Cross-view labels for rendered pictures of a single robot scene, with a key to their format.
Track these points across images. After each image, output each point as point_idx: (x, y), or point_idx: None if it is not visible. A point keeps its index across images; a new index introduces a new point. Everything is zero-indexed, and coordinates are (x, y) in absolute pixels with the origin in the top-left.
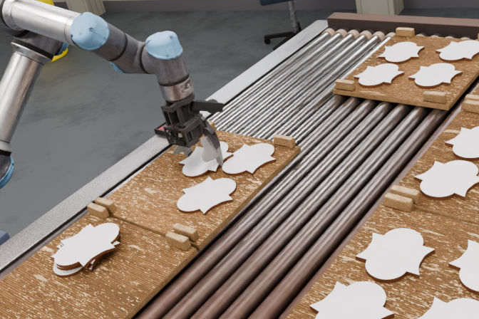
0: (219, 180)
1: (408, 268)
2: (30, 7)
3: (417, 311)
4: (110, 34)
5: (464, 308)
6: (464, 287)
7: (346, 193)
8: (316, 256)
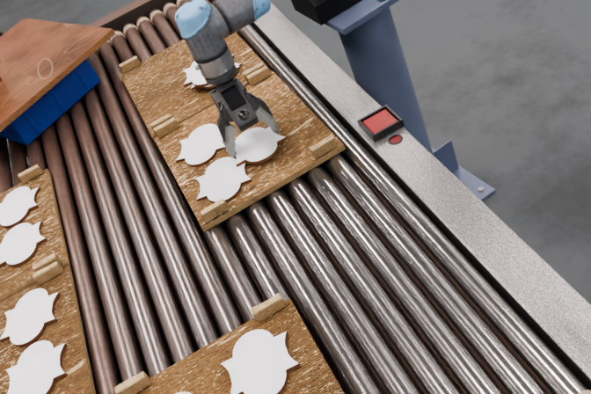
0: (210, 153)
1: (2, 244)
2: None
3: None
4: None
5: None
6: None
7: (113, 249)
8: (79, 209)
